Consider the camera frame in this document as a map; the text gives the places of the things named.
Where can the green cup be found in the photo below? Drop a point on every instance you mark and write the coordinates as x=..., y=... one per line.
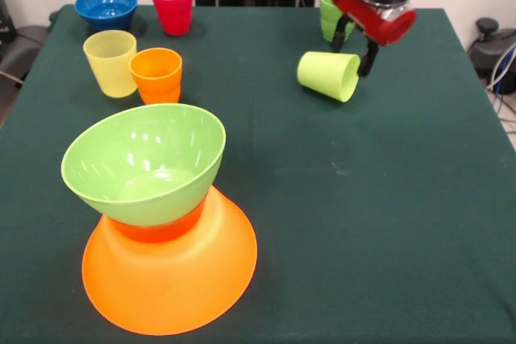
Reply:
x=327, y=21

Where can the pink cup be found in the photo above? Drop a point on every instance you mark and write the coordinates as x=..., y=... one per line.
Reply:
x=173, y=9

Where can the yellow cup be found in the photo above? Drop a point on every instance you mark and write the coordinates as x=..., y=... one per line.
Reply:
x=109, y=66

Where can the dark green tablecloth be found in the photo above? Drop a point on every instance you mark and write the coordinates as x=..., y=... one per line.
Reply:
x=363, y=219

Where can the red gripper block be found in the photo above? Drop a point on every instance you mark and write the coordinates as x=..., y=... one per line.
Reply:
x=375, y=23

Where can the lime cup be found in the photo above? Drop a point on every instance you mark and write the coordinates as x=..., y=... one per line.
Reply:
x=326, y=74

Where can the large orange bowl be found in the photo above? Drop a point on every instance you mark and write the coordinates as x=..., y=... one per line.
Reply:
x=169, y=279

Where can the orange cup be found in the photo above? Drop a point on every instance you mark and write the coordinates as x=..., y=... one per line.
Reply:
x=157, y=78

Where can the red-orange bowl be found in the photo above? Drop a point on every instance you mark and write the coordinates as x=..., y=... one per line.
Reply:
x=161, y=231

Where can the green bowl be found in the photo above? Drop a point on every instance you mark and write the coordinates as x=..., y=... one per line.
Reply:
x=141, y=158

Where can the blue bowl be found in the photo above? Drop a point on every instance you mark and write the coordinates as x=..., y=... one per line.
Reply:
x=105, y=9

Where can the black equipment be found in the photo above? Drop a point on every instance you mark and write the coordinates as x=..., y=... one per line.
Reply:
x=5, y=13

